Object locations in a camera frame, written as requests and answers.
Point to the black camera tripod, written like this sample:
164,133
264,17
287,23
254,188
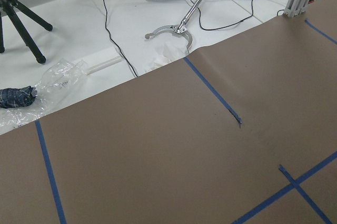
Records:
8,7

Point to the white plastic cable channel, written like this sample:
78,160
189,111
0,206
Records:
93,63

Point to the folded dark plaid umbrella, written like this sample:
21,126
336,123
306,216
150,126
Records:
18,97

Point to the crumpled clear plastic bag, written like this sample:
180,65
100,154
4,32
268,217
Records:
56,84

